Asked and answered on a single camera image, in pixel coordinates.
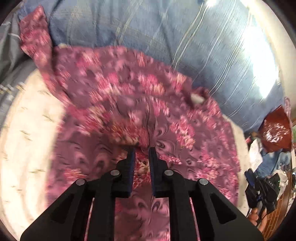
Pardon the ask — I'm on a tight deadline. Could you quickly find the purple floral shirt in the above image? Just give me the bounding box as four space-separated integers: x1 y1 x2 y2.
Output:
20 6 240 240

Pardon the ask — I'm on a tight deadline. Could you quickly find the person's right hand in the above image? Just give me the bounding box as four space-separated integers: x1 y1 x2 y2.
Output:
247 208 267 233

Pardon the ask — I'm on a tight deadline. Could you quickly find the blue denim garment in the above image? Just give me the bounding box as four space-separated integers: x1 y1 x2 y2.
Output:
255 149 291 178

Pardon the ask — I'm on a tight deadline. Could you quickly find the white paper sheet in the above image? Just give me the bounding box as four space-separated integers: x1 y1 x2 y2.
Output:
248 138 263 171

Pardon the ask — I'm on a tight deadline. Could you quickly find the red plastic bag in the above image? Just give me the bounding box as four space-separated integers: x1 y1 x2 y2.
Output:
258 105 292 153

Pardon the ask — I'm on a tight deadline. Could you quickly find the cream leaf-print bed sheet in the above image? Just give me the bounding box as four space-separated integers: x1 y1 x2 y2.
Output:
1 70 249 240

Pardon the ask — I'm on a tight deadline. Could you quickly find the blue plaid quilt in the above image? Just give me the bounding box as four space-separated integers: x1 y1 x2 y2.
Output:
18 1 284 132

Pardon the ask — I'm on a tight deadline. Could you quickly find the grey star-print pillow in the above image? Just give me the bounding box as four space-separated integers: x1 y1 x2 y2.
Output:
1 13 36 126

